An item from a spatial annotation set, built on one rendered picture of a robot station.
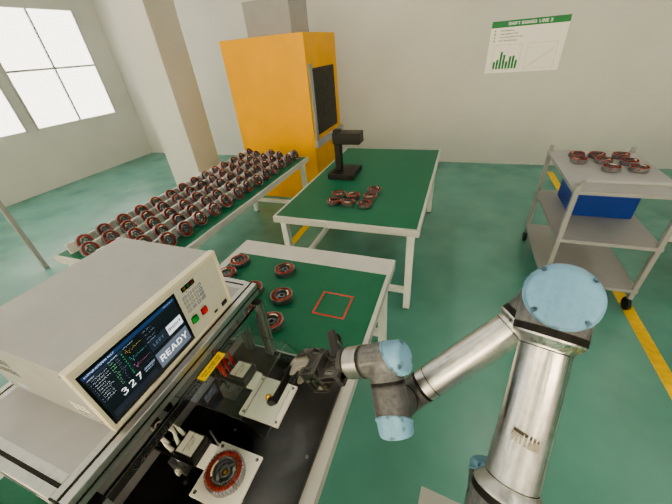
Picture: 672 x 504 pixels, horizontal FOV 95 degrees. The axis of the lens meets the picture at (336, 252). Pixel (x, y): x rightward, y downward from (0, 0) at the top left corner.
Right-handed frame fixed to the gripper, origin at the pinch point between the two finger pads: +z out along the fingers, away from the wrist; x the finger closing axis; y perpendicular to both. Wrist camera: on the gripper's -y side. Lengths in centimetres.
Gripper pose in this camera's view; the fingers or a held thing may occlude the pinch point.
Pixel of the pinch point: (294, 364)
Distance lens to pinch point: 93.5
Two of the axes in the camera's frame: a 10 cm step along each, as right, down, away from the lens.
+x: 5.4, 7.8, 3.2
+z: -7.7, 3.0, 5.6
